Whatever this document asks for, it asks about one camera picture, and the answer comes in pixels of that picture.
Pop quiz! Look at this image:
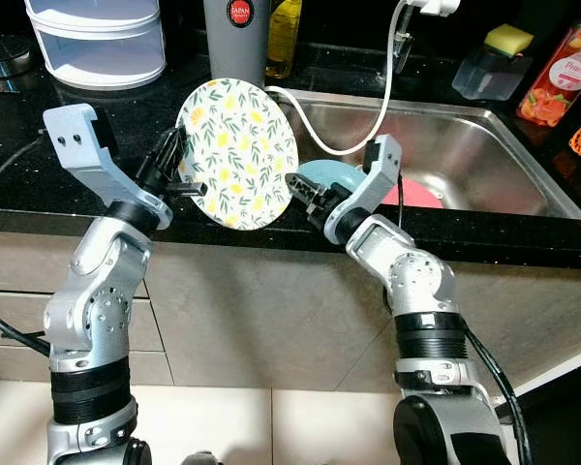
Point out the beige drawer front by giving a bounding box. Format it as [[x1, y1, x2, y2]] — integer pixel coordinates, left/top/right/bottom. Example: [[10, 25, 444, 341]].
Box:
[[0, 348, 176, 388], [0, 231, 152, 300], [0, 290, 167, 356]]

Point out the black round kitchen appliance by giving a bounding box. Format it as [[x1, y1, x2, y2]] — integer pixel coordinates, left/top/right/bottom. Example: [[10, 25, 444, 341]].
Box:
[[0, 34, 36, 80]]

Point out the white flexible hose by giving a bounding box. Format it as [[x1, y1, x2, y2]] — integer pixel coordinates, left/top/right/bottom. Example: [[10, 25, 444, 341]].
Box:
[[264, 0, 409, 157]]

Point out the stainless steel sink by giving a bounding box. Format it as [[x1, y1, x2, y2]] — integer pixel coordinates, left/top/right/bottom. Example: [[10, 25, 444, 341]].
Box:
[[269, 87, 581, 222]]

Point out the white plate with lemon print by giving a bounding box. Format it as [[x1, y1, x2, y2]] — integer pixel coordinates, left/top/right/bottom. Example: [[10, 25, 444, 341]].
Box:
[[176, 77, 300, 232]]

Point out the light blue plate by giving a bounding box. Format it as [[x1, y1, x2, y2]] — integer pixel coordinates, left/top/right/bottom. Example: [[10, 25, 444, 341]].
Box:
[[295, 159, 370, 197]]

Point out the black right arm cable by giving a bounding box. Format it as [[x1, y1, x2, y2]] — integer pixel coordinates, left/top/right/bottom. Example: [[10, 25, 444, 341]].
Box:
[[463, 327, 535, 465]]

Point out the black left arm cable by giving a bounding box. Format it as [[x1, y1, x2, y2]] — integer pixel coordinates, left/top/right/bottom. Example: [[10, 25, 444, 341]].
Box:
[[0, 298, 51, 357]]

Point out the clear plastic sponge holder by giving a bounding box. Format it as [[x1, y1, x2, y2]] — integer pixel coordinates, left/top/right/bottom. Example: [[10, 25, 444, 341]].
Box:
[[451, 44, 525, 102]]

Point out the yellow green sponge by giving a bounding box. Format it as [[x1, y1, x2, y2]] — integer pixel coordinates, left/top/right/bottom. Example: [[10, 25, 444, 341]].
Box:
[[482, 23, 536, 58]]

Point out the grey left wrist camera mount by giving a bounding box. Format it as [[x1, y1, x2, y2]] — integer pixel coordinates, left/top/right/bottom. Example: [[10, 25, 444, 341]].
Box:
[[43, 103, 175, 220]]

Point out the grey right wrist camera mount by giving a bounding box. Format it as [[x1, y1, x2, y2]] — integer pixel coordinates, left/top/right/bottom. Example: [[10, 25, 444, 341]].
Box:
[[325, 134, 406, 243]]

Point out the beige cabinet door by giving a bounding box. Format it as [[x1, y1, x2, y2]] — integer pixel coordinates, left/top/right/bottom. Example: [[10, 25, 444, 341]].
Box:
[[143, 240, 581, 394]]

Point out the clear plastic container white lid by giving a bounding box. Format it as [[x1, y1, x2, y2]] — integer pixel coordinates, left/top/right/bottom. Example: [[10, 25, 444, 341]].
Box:
[[24, 0, 167, 92]]

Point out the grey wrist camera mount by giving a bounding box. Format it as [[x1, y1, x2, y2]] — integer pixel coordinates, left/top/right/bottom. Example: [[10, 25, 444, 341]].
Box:
[[325, 134, 406, 243], [43, 103, 175, 220]]

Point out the peach dish soap bottle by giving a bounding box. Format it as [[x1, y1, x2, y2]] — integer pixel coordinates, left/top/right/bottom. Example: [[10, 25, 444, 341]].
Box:
[[515, 16, 581, 128]]

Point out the yellow oil bottle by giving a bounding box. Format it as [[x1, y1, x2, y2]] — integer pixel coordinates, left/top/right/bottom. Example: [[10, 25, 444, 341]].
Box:
[[264, 0, 304, 80]]

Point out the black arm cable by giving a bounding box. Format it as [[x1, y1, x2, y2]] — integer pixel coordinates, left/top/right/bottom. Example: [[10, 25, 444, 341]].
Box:
[[0, 298, 51, 357], [463, 327, 535, 465]]

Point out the pink plate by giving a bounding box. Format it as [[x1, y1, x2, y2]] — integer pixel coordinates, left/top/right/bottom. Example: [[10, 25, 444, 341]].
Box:
[[380, 174, 445, 212]]

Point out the grey thermos with red sticker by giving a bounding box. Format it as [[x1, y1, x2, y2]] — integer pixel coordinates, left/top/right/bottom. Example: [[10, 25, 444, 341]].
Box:
[[203, 0, 273, 84]]

